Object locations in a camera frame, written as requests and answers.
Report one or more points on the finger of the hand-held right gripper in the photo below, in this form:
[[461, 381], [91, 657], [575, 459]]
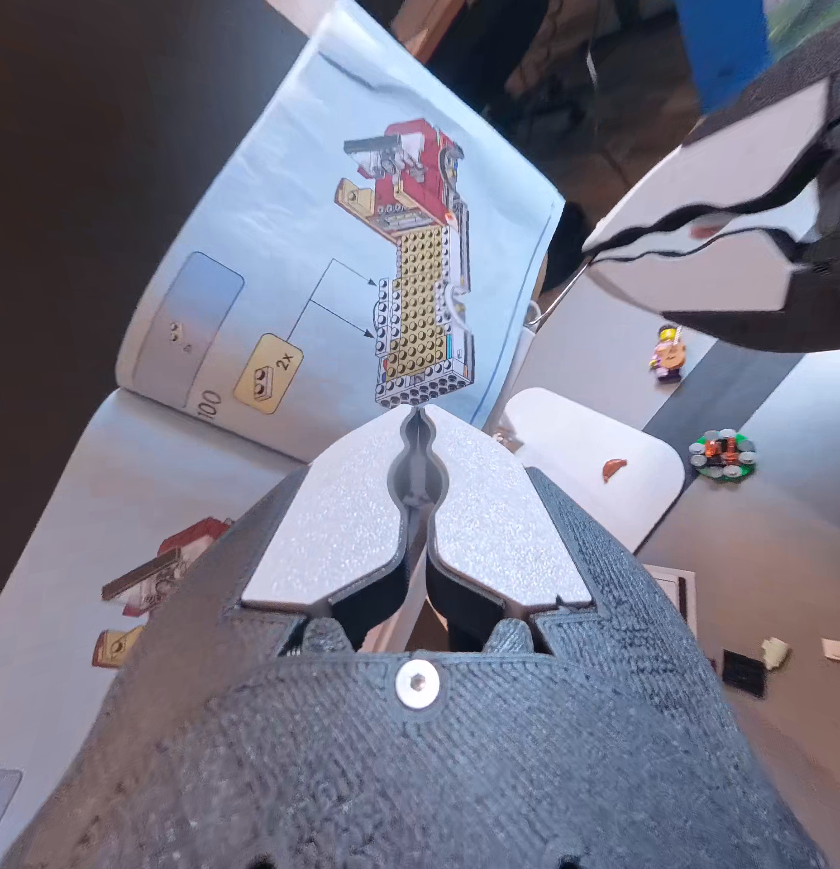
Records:
[[746, 156], [719, 271]]

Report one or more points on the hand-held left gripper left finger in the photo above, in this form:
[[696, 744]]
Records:
[[332, 529]]

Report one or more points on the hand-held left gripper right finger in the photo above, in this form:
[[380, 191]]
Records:
[[501, 529]]

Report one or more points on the white booklet stand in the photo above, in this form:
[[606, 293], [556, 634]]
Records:
[[583, 434]]

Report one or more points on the building instruction booklet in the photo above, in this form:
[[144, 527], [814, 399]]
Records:
[[270, 203]]

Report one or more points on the toy minifigure with guitar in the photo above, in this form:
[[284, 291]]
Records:
[[668, 356]]

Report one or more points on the blue toy set box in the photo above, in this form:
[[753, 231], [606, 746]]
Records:
[[725, 54]]

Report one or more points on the brown croissant piece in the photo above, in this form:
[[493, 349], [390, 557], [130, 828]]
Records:
[[615, 468]]

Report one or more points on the small green campfire build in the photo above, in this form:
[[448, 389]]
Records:
[[722, 455]]

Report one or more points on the black square brick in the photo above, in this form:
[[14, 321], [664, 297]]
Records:
[[742, 672]]

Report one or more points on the pale green small piece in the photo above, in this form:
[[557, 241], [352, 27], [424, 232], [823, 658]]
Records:
[[776, 653]]

